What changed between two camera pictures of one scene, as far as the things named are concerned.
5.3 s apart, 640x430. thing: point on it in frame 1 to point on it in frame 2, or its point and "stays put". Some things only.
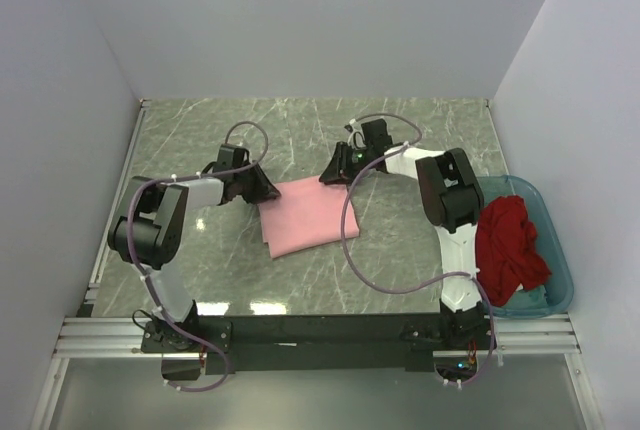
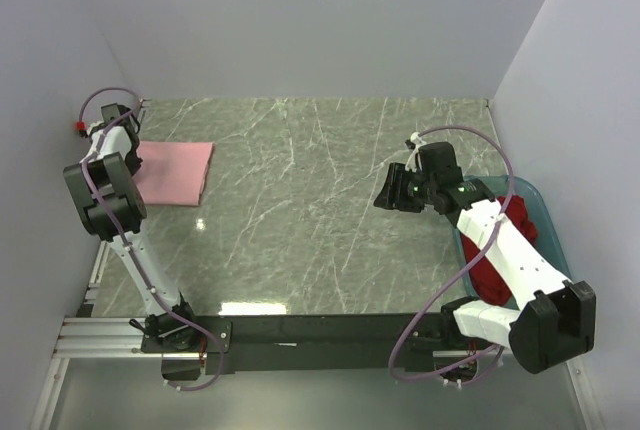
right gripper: (341, 165) to (400, 188)
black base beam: (248, 344) stays put
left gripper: (251, 182) to (131, 159)
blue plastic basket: (555, 297) stays put
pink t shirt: (307, 214) to (172, 173)
